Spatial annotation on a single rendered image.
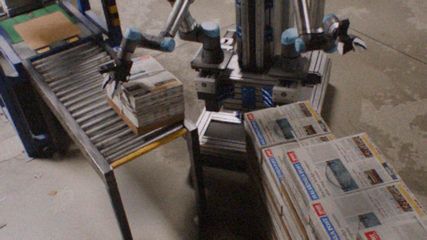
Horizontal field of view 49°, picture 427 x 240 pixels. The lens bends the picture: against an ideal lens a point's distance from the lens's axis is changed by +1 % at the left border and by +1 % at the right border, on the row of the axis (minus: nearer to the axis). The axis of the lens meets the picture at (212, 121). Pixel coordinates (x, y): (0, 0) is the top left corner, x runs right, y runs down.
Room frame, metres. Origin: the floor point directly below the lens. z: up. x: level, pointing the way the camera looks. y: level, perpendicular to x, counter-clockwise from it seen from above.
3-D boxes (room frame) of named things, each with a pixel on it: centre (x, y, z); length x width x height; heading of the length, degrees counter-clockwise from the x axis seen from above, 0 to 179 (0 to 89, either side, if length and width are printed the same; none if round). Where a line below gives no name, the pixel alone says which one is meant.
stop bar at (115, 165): (1.77, 0.33, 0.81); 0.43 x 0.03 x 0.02; 121
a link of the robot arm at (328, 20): (2.14, -0.66, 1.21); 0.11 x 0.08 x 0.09; 5
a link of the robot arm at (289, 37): (2.39, -0.51, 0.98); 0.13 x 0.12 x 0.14; 95
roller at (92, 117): (2.18, 0.56, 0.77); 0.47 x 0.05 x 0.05; 121
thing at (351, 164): (1.29, -0.48, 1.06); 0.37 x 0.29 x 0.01; 100
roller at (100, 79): (2.46, 0.73, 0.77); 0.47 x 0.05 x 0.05; 121
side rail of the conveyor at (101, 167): (2.22, 0.88, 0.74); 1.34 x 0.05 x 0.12; 31
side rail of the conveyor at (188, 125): (2.48, 0.44, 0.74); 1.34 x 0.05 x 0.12; 31
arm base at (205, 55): (2.56, -0.04, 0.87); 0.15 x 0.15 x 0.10
